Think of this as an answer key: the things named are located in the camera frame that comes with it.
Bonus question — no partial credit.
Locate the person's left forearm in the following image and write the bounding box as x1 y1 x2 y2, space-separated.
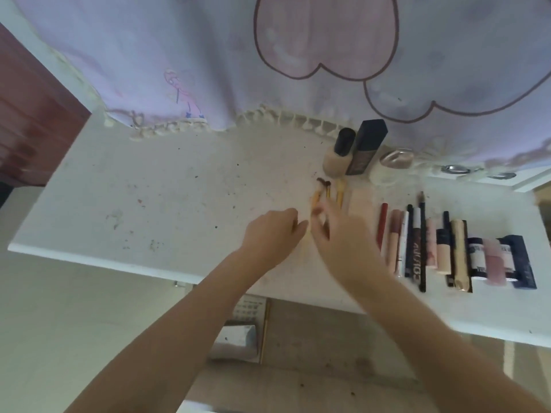
64 251 266 413

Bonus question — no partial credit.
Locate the white round bottle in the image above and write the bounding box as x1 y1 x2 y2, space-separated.
369 146 416 188

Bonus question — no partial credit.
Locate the brown wooden door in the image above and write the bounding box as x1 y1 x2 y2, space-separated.
0 21 94 188

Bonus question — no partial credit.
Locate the lilac heart print cloth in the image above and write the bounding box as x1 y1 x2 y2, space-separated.
0 0 551 168

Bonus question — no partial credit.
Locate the person's right forearm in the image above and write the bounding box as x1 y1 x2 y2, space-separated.
344 270 551 413

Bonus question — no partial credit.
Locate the white table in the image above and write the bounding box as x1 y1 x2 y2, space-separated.
7 111 551 349

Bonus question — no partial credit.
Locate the glass foundation bottle black cap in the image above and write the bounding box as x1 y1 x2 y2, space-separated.
323 127 357 177

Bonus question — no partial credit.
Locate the gold handle makeup brush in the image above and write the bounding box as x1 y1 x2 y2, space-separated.
311 177 330 211

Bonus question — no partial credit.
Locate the light wooden drawer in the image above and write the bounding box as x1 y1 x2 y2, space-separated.
176 292 517 413

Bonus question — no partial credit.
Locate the person's left hand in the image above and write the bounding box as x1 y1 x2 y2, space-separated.
239 206 310 276

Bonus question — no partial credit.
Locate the false eyelash tray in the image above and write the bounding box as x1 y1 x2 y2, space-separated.
232 294 267 323

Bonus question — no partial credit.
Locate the dark square foundation bottle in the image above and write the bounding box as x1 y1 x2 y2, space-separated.
345 119 390 177

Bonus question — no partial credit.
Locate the black compact with mirror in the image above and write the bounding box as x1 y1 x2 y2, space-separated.
208 321 261 364

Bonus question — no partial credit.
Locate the peach lip gloss tube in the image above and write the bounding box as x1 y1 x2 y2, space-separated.
385 209 405 274

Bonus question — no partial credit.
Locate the person's right hand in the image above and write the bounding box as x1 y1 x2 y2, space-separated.
309 197 390 297

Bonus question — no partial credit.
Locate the thin gold makeup brush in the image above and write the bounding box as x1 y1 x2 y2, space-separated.
258 298 273 365

